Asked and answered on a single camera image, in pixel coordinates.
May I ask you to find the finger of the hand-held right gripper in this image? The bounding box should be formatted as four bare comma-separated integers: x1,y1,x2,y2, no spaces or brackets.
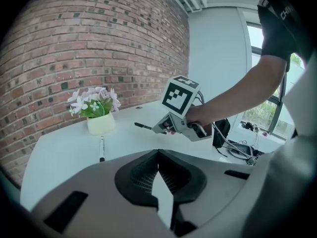
152,115,174,134

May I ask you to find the black backpack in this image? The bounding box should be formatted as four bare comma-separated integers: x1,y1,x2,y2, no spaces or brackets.
212,119,231,156

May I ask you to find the grey oval device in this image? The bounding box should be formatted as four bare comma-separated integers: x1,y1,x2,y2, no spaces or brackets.
229,142,260,165

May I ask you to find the person's right hand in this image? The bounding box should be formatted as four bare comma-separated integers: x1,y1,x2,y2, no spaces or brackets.
185,105,211,130

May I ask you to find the white desk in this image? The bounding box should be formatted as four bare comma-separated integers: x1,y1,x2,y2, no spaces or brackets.
21,100,248,212

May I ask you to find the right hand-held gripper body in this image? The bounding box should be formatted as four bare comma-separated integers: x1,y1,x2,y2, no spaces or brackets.
162,75,213,142

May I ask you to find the black and white marker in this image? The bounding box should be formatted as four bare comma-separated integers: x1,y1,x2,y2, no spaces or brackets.
99,135,106,163

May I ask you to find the potted pale flower plant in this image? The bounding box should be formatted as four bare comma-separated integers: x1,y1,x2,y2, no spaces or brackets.
67,86,122,136

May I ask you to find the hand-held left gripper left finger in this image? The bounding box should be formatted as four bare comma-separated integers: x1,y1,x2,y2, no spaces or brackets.
32,149,172,238

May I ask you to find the person's black t-shirt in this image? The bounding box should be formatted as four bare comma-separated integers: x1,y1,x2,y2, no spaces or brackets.
257,0,317,71

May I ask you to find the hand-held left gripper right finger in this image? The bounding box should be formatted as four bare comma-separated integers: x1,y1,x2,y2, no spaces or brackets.
158,149,254,236

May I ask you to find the black pen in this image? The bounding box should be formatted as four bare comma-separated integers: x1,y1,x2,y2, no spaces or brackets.
134,122,154,131

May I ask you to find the person's right forearm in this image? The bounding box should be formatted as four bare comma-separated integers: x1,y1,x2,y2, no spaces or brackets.
205,53,289,125

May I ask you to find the dark framed window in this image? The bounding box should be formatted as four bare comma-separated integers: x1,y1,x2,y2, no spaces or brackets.
247,22,307,140

